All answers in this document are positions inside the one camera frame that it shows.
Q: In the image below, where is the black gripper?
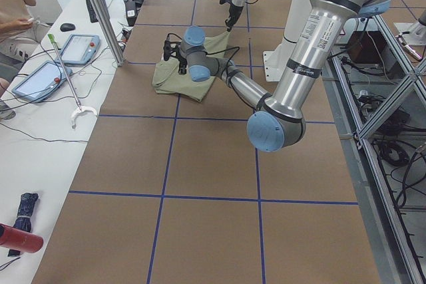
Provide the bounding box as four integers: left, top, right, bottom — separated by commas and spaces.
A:
225, 3, 243, 32
177, 56, 188, 74

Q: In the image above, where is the olive green long-sleeve shirt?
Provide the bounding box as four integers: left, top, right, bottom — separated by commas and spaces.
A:
152, 31, 230, 102

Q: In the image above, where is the black power adapter with label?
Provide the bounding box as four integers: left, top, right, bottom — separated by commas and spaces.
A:
125, 0, 138, 27

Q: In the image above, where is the upper blue teach pendant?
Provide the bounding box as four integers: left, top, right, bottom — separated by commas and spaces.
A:
59, 34, 101, 67

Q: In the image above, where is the blue teach pendant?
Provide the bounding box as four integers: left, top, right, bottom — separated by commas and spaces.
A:
59, 34, 101, 67
12, 61, 73, 102

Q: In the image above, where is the black keyboard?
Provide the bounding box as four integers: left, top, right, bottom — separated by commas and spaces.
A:
85, 0, 99, 23

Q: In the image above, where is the reacher grabber stick white claw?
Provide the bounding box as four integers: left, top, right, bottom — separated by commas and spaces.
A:
47, 33, 98, 129

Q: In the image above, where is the black computer mouse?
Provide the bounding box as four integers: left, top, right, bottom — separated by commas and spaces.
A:
60, 23, 76, 32

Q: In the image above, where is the lower blue teach pendant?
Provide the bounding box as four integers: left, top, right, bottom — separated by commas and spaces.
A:
12, 61, 73, 102

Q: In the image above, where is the seated person in beige shirt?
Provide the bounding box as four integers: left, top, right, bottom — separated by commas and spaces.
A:
0, 0, 53, 121

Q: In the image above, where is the folded dark blue umbrella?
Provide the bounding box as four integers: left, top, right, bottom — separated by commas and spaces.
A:
8, 193, 39, 257

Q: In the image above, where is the red cylinder bottle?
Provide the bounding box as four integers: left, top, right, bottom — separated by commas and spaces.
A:
1, 224, 44, 253

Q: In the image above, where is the white camera mast with base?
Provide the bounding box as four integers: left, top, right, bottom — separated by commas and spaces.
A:
263, 0, 312, 82

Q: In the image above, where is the black box under frame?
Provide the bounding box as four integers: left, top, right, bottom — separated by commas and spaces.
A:
346, 31, 368, 64

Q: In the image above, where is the aluminium frame post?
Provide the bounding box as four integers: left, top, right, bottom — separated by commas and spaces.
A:
90, 0, 124, 67

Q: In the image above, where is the aluminium frame rail right side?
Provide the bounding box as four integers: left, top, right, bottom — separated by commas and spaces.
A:
323, 7, 425, 283

